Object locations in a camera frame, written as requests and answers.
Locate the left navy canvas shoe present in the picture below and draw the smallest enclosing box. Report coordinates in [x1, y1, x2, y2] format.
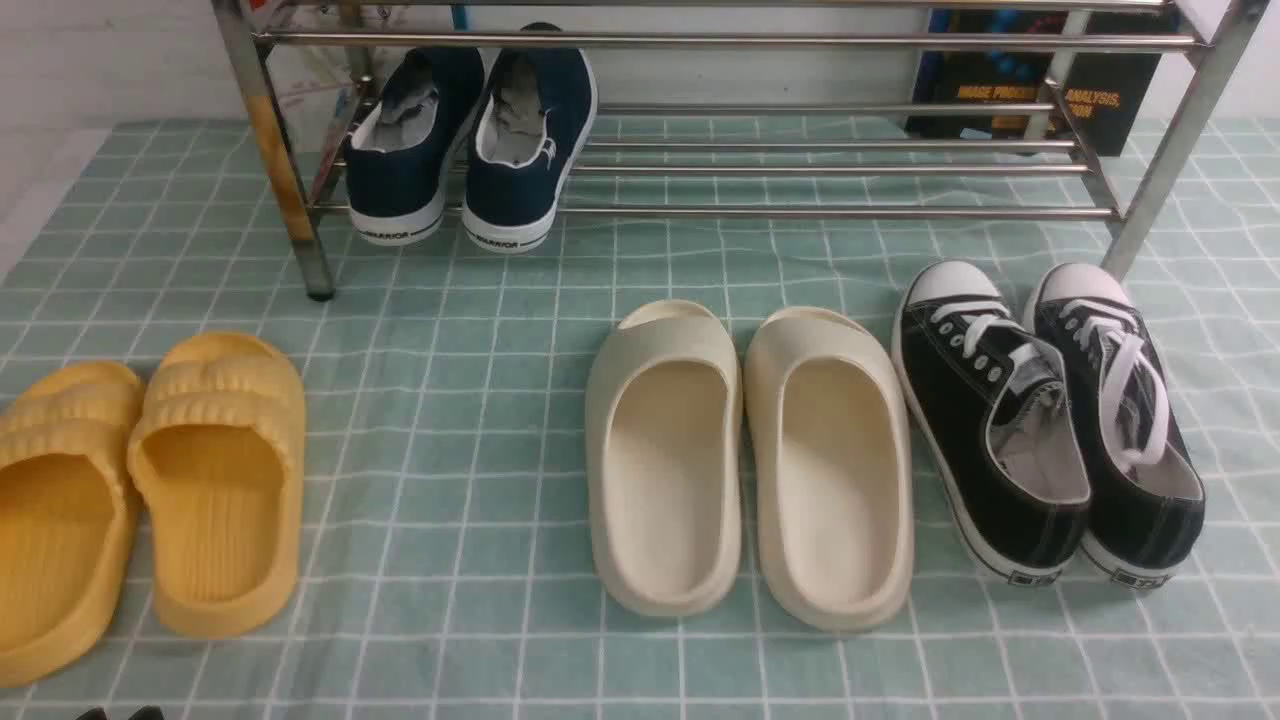
[343, 47, 485, 247]

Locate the right navy canvas shoe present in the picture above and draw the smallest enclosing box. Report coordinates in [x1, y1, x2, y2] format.
[461, 46, 599, 254]

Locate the yellow slipper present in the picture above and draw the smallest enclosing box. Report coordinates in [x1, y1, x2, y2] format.
[1, 361, 145, 688]
[127, 331, 307, 639]

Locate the left cream slipper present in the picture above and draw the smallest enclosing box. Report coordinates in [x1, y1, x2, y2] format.
[584, 299, 742, 618]

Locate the cream slipper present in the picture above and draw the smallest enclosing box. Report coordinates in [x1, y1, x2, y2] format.
[584, 299, 742, 618]
[744, 306, 914, 632]

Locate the right yellow slipper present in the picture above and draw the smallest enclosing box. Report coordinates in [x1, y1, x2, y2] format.
[127, 331, 307, 639]

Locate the black canvas sneaker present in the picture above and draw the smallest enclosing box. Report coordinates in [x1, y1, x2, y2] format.
[1023, 263, 1207, 591]
[890, 260, 1091, 587]

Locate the navy canvas shoe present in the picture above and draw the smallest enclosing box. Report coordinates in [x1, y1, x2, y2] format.
[343, 47, 485, 247]
[461, 46, 599, 254]

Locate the steel shoe rack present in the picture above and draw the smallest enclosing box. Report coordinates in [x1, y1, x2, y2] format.
[212, 1, 1268, 302]

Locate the left yellow slipper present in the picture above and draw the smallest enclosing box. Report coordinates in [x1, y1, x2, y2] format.
[1, 361, 145, 688]

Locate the black book with orange text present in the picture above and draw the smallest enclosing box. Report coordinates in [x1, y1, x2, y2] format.
[904, 9, 1180, 158]

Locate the right cream slipper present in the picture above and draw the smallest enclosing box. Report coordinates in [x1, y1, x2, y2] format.
[744, 306, 914, 632]

